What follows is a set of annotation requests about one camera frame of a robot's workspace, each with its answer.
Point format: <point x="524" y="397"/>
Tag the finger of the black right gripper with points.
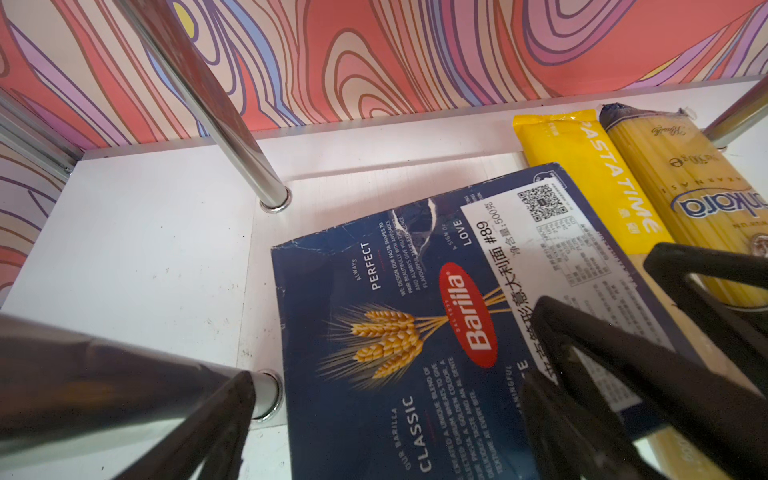
<point x="724" y="294"/>
<point x="726" y="421"/>

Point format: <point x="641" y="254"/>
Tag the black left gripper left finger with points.
<point x="209" y="442"/>

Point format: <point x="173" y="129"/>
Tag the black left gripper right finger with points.
<point x="570" y="442"/>

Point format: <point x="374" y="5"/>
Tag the clear blue spaghetti pack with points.
<point x="699" y="195"/>

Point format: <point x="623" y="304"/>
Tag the dark blue Barilla pasta box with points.
<point x="407" y="334"/>

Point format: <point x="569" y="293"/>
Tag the white two-tier shelf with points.
<point x="156" y="240"/>

